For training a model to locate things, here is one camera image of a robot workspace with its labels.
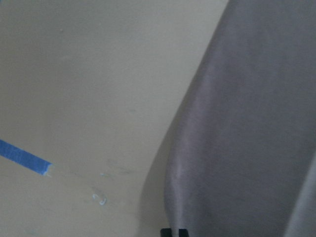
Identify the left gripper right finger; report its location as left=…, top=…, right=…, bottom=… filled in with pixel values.
left=178, top=229, right=189, bottom=237

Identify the dark brown t-shirt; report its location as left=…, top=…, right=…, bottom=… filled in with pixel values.
left=165, top=0, right=316, bottom=237

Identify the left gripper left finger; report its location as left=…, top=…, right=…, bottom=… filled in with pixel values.
left=160, top=228, right=171, bottom=237

